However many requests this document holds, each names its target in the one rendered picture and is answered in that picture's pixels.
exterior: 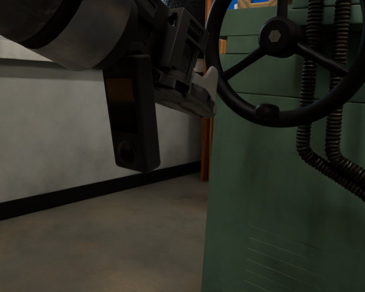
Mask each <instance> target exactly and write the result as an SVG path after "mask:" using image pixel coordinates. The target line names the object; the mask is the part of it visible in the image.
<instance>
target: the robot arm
mask: <svg viewBox="0 0 365 292"><path fill-rule="evenodd" d="M190 21H191V22H192V23H194V24H195V25H196V26H197V27H198V28H199V29H200V30H201V32H202V33H201V35H199V34H198V33H197V32H196V31H195V30H194V29H193V28H192V27H191V26H190V25H189V22H190ZM0 35H1V36H3V37H5V38H7V39H9V40H11V41H13V42H15V43H18V44H19V45H21V46H24V47H25V48H27V49H29V50H31V51H33V52H35V53H37V54H39V55H41V56H43V57H46V58H47V59H49V60H51V61H54V62H55V63H57V64H60V65H62V66H64V67H66V68H68V69H70V70H73V71H83V70H87V69H89V68H91V69H94V70H102V71H103V79H104V87H105V95H106V99H107V107H108V115H109V123H110V128H111V136H112V143H113V148H114V156H115V163H116V165H117V166H119V167H122V168H125V169H130V170H134V171H139V172H142V173H149V172H151V171H153V170H154V169H156V168H158V167H159V166H160V151H159V139H158V127H157V121H156V108H155V103H157V104H160V105H162V106H165V107H167V108H170V109H174V110H177V111H180V112H183V113H185V114H189V115H192V116H196V117H198V118H205V119H208V118H211V117H212V116H215V115H216V113H217V109H218V108H217V104H216V91H217V82H218V71H217V69H216V68H215V67H213V66H211V67H210V68H209V69H208V70H207V72H206V73H205V75H204V76H203V77H202V76H200V75H199V74H196V73H195V70H194V68H195V66H196V62H197V59H198V55H199V51H198V49H199V50H200V51H201V52H202V53H205V50H206V46H207V42H208V39H209V35H210V33H209V32H208V31H207V30H206V29H205V28H204V27H203V26H202V25H201V24H200V23H199V22H198V21H197V20H196V19H195V18H194V17H193V16H192V15H191V14H190V13H189V12H188V11H187V10H186V9H185V8H175V9H171V8H169V7H168V6H167V5H166V4H164V3H163V2H162V1H161V0H0Z"/></svg>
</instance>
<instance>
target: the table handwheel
mask: <svg viewBox="0 0 365 292"><path fill-rule="evenodd" d="M231 1H232V0H214V2H213V4H212V6H211V9H210V11H209V15H208V18H207V22H206V27H205V29H206V30H207V31H208V32H209V33H210V35H209V39H208V42H207V46H206V50H205V53H204V57H205V65H206V69H207V70H208V69H209V68H210V67H211V66H213V67H215V68H216V69H217V71H218V82H217V91H216V92H217V94H218V95H219V97H220V98H221V100H222V101H223V102H224V103H225V104H226V105H227V106H228V107H229V108H230V109H231V110H232V111H233V112H235V113H236V114H238V115H239V116H241V117H242V118H244V119H246V120H248V121H250V122H253V123H255V124H258V125H262V126H267V127H277V128H286V127H296V126H302V125H306V124H309V123H312V122H315V121H318V120H319V119H322V118H324V117H326V116H328V115H330V114H331V113H333V112H334V111H336V110H337V109H339V108H340V107H342V106H343V105H344V104H345V103H346V102H348V101H349V100H350V99H351V98H352V97H353V96H354V95H355V94H356V93H357V92H358V90H359V89H360V88H361V87H362V86H363V84H364V83H365V0H359V1H360V6H361V9H362V18H363V26H362V37H361V40H360V45H359V48H358V51H357V54H356V57H355V59H354V61H353V63H352V65H351V67H350V68H349V67H347V66H345V65H343V64H341V63H339V62H337V61H335V60H333V59H331V58H329V57H327V56H325V55H323V54H321V53H320V50H321V45H319V49H318V50H319V52H318V51H316V50H315V49H312V48H311V47H309V46H307V45H306V44H305V42H306V41H305V39H306V37H305V35H303V33H302V29H301V27H300V26H299V25H298V24H297V23H295V22H294V21H292V20H290V19H288V18H287V5H288V0H277V4H276V17H273V18H271V19H269V20H268V21H266V22H265V23H264V25H263V26H262V27H261V29H260V32H259V35H258V44H259V47H258V48H256V49H255V50H254V51H252V52H251V53H250V54H248V55H247V56H246V57H244V58H243V59H241V61H239V62H237V63H236V64H234V65H233V66H231V67H230V68H229V69H227V70H226V71H224V72H223V70H222V66H221V62H220V55H219V37H220V30H221V25H222V21H223V19H224V16H225V13H226V11H227V9H228V6H229V5H230V3H231ZM266 54H267V55H269V56H273V57H278V58H288V57H290V56H292V55H294V54H296V55H299V56H302V57H304V58H306V59H308V60H310V61H313V62H314V63H316V64H318V65H320V66H322V67H323V68H325V69H327V70H329V71H331V72H332V73H334V74H336V75H338V76H339V77H341V78H342V79H341V81H340V82H339V83H338V84H337V85H336V87H334V88H333V89H332V90H331V91H330V92H328V93H327V94H326V95H325V96H323V97H322V98H320V99H319V100H317V101H315V102H314V103H312V104H310V105H307V106H304V107H302V108H298V109H293V110H289V111H279V113H278V114H277V115H275V116H273V117H271V118H269V119H258V118H257V117H256V115H255V108H256V106H254V105H252V104H250V103H248V102H247V101H245V100H244V99H242V98H241V97H240V96H239V95H238V94H237V93H236V92H235V91H234V90H233V88H232V87H231V86H230V84H229V83H228V80H229V79H230V78H232V77H233V76H235V75H236V74H237V73H239V72H240V71H241V70H243V69H245V68H246V67H248V66H249V65H250V64H252V63H254V62H255V61H257V60H258V59H260V58H262V57H263V56H265V55H266Z"/></svg>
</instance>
